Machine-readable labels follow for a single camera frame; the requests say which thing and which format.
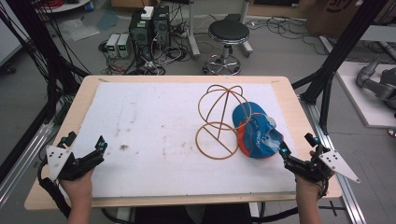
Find black round stool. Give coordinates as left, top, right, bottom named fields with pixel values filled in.
left=202, top=19, right=254, bottom=77

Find person's dark clothing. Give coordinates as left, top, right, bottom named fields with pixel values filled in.
left=133, top=203, right=254, bottom=224

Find person's left hand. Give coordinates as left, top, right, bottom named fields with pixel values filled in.
left=59, top=168, right=95, bottom=203

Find white table mat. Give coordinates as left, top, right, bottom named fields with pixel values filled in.
left=60, top=80, right=297, bottom=199

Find tangle of floor cables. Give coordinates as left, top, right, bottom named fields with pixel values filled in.
left=98, top=29, right=193, bottom=77

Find white floor board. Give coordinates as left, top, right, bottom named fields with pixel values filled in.
left=335, top=61, right=396, bottom=129

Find black sleeved gripper cable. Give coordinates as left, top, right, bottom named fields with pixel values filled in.
left=36, top=161, right=73, bottom=219

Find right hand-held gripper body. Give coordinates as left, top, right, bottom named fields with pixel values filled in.
left=284, top=147, right=361, bottom=184

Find cardboard box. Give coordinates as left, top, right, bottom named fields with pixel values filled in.
left=304, top=0, right=396, bottom=39

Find white box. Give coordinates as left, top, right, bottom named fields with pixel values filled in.
left=140, top=6, right=155, bottom=21

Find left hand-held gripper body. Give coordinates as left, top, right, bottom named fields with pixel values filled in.
left=46, top=145, right=106, bottom=182

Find aluminium rail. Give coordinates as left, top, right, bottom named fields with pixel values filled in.
left=0, top=121, right=56, bottom=209
left=299, top=95, right=368, bottom=224

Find brown wire hat stand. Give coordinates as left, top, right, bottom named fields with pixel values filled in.
left=194, top=84, right=253, bottom=161

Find person's right hand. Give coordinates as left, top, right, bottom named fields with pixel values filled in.
left=294, top=175, right=326, bottom=198

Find black floor cables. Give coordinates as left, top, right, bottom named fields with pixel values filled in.
left=246, top=16, right=328, bottom=56

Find black computer tower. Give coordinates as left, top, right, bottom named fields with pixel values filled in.
left=128, top=11, right=154, bottom=62
left=151, top=5, right=172, bottom=49

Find white stand leg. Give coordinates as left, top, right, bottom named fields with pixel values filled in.
left=186, top=0, right=202, bottom=60

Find blue and orange cap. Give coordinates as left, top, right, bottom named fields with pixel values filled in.
left=232, top=101, right=285, bottom=160

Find grey bench power supply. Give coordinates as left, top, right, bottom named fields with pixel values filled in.
left=117, top=33, right=132, bottom=59
left=106, top=33, right=121, bottom=59

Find black frame post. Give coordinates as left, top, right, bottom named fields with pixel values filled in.
left=5, top=0, right=90, bottom=113
left=291, top=0, right=389, bottom=135

